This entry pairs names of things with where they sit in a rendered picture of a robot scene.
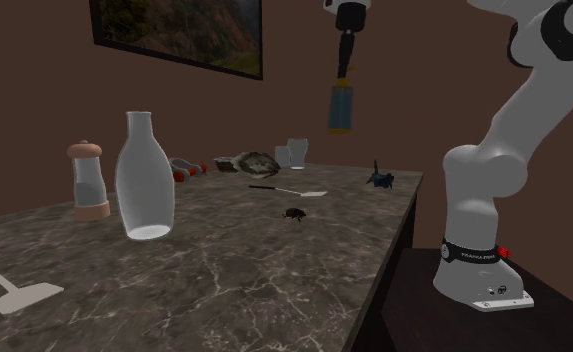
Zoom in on tall clear glass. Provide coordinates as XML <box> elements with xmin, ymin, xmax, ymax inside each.
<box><xmin>286</xmin><ymin>137</ymin><xmax>310</xmax><ymax>171</ymax></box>

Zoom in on small grey bowl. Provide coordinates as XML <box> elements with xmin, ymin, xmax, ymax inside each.
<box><xmin>213</xmin><ymin>156</ymin><xmax>238</xmax><ymax>173</ymax></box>

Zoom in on white glass bottle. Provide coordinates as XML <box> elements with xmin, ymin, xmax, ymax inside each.
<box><xmin>114</xmin><ymin>110</ymin><xmax>177</xmax><ymax>242</ymax></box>

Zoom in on black beetle figure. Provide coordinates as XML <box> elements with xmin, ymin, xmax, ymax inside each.
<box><xmin>281</xmin><ymin>207</ymin><xmax>308</xmax><ymax>223</ymax></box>

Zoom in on black handled large spatula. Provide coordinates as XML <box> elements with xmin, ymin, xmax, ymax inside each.
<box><xmin>0</xmin><ymin>254</ymin><xmax>66</xmax><ymax>316</ymax></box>

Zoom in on grey and red dumbbell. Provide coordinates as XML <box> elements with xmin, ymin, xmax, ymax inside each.
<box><xmin>168</xmin><ymin>156</ymin><xmax>208</xmax><ymax>184</ymax></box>

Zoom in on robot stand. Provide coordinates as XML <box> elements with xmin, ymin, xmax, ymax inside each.
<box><xmin>380</xmin><ymin>247</ymin><xmax>573</xmax><ymax>352</ymax></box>

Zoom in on blue bottle with orange cap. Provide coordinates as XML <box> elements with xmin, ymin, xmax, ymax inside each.
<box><xmin>327</xmin><ymin>67</ymin><xmax>356</xmax><ymax>136</ymax></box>

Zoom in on marble top dark counter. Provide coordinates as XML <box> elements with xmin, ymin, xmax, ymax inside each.
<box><xmin>0</xmin><ymin>163</ymin><xmax>425</xmax><ymax>352</ymax></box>

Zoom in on small clear glass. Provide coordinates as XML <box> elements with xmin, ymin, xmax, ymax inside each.
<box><xmin>274</xmin><ymin>145</ymin><xmax>292</xmax><ymax>170</ymax></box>

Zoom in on wooden pepper grinder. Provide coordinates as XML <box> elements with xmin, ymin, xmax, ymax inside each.
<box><xmin>65</xmin><ymin>139</ymin><xmax>112</xmax><ymax>222</ymax></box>

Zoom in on black handled small spatula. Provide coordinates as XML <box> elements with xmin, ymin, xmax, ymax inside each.
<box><xmin>247</xmin><ymin>184</ymin><xmax>329</xmax><ymax>199</ymax></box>

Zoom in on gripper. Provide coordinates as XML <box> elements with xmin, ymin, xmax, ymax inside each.
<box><xmin>335</xmin><ymin>2</ymin><xmax>368</xmax><ymax>80</ymax></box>

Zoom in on framed landscape wall picture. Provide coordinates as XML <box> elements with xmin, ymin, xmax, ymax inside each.
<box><xmin>88</xmin><ymin>0</ymin><xmax>264</xmax><ymax>81</ymax></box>

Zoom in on dark blue figure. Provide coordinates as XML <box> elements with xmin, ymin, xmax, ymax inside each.
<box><xmin>365</xmin><ymin>159</ymin><xmax>396</xmax><ymax>190</ymax></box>

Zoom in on grey oyster shell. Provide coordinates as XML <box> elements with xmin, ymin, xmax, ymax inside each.
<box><xmin>232</xmin><ymin>150</ymin><xmax>282</xmax><ymax>180</ymax></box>

